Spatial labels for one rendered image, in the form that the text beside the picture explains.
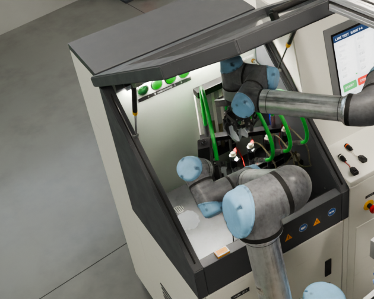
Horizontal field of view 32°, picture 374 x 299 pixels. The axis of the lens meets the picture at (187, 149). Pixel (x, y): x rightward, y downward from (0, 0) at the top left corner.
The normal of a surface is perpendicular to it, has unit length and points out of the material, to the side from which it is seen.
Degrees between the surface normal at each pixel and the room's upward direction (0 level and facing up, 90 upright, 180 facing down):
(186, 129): 90
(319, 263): 90
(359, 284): 90
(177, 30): 0
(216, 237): 0
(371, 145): 0
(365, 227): 90
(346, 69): 76
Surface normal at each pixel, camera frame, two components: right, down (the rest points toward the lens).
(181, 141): 0.49, 0.51
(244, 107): -0.41, 0.63
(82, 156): -0.14, -0.76
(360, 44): 0.44, 0.32
